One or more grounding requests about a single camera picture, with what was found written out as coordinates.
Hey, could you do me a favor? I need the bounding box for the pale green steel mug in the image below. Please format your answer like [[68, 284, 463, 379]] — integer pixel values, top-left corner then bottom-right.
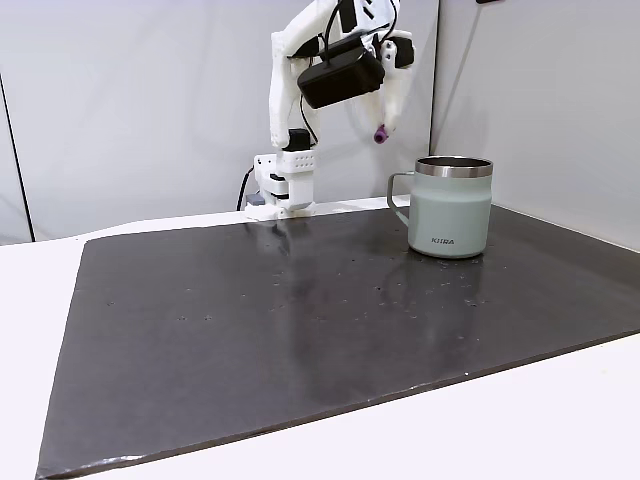
[[386, 155, 496, 260]]

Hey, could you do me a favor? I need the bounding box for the black table mat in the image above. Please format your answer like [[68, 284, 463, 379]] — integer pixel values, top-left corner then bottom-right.
[[34, 203, 640, 480]]

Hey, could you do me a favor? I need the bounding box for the black camera box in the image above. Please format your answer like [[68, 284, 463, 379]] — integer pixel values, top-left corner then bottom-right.
[[296, 41, 387, 111]]

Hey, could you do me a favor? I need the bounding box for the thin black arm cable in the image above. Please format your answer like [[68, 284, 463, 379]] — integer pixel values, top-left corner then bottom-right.
[[298, 96, 322, 148]]

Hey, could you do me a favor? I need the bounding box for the black camera cable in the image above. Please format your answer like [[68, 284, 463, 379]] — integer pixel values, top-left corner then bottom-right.
[[321, 0, 352, 66]]

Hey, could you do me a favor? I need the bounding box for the black power cable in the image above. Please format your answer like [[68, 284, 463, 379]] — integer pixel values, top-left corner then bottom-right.
[[235, 166, 257, 212]]

